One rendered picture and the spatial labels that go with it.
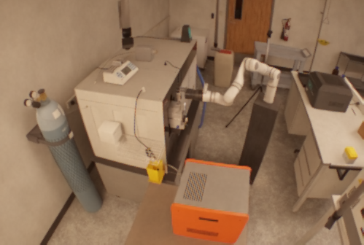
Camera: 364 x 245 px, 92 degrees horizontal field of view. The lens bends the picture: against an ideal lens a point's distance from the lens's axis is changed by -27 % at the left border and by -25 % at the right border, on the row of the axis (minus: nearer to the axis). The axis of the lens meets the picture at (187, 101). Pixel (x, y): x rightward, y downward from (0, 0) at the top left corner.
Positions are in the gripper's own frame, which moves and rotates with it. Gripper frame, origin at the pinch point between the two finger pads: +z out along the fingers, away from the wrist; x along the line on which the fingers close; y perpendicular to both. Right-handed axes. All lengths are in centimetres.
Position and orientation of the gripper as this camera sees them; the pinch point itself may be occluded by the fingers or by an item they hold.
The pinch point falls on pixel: (176, 89)
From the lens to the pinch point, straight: 154.0
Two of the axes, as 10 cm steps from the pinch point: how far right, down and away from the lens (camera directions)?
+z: -9.8, -1.3, 1.6
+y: -0.2, 8.3, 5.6
